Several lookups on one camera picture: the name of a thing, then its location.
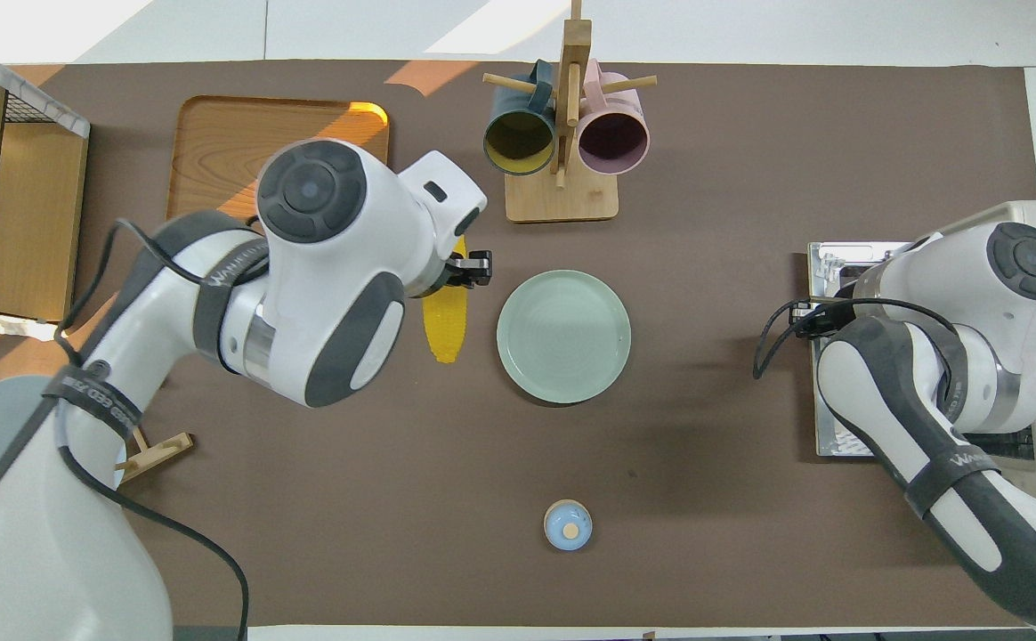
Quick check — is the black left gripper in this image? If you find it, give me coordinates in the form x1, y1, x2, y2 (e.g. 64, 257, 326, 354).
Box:
433, 251, 494, 295

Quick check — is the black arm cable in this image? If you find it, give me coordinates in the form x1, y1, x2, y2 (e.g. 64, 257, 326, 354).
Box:
53, 218, 252, 641
754, 296, 959, 380

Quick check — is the wire and wood shelf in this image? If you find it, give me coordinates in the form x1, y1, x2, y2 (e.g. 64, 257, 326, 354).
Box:
0, 36, 92, 344

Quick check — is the brown table mat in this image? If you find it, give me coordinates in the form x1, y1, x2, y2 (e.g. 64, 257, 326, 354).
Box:
0, 60, 1036, 629

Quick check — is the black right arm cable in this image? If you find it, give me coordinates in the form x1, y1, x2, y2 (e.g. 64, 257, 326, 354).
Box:
754, 296, 959, 380

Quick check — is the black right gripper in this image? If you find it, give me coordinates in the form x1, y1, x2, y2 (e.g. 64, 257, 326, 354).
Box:
789, 301, 848, 339

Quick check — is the wooden tray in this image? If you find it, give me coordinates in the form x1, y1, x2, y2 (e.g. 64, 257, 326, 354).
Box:
166, 95, 391, 225

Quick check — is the wooden plate rack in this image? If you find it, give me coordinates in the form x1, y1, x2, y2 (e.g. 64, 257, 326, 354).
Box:
113, 430, 195, 486

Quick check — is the wooden mug rack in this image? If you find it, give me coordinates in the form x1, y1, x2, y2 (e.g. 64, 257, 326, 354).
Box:
482, 0, 659, 223

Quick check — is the pink mug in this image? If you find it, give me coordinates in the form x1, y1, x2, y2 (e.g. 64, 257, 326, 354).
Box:
576, 60, 651, 176

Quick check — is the yellow corn cob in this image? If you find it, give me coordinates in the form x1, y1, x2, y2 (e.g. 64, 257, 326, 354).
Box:
423, 236, 469, 364

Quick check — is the light green plate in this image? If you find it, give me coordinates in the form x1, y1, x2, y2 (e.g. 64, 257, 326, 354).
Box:
496, 270, 633, 404

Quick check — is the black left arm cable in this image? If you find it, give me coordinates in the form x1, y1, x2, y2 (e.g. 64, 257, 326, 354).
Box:
53, 218, 252, 641

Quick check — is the blue call bell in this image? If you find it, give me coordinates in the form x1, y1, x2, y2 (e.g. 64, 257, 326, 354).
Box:
543, 499, 594, 552

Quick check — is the dark blue mug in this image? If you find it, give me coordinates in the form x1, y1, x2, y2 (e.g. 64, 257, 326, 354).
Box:
482, 60, 559, 176

